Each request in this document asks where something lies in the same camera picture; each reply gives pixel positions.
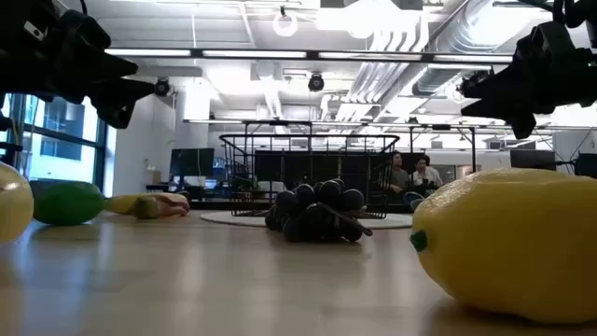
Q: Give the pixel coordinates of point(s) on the silver ventilation duct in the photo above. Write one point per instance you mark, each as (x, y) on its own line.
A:
(448, 51)

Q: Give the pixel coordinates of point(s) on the person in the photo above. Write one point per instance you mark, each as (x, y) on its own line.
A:
(425, 176)
(398, 179)

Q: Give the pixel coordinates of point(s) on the black computer monitor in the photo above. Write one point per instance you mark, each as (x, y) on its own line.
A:
(531, 159)
(587, 165)

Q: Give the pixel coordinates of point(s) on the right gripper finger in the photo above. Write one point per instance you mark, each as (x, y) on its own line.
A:
(513, 112)
(494, 84)

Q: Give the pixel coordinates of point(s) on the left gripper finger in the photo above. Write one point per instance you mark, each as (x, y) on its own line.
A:
(119, 100)
(116, 69)

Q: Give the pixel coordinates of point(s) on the yellow toy lemon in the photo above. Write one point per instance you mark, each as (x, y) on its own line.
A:
(513, 242)

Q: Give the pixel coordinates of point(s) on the black ceiling spot lamp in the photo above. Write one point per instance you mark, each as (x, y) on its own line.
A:
(315, 82)
(162, 87)

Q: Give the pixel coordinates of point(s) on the ceiling light bar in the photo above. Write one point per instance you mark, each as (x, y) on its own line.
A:
(312, 54)

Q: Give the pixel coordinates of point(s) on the yellow toy corn cob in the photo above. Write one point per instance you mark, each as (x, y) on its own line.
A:
(11, 205)

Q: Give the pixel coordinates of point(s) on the black metal rig frame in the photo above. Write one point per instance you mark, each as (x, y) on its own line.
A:
(280, 122)

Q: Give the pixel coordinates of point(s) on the dark toy grape bunch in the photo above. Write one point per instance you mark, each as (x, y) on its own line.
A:
(317, 214)

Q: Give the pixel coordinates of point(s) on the dark window frame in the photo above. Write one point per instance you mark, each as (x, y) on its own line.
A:
(100, 154)

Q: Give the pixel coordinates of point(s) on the orange toy mango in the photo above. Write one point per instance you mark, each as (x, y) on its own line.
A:
(168, 205)

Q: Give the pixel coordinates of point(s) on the yellow toy banana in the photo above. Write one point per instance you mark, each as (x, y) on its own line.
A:
(120, 204)

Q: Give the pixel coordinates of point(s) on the green toy lime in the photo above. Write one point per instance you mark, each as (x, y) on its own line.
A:
(68, 204)

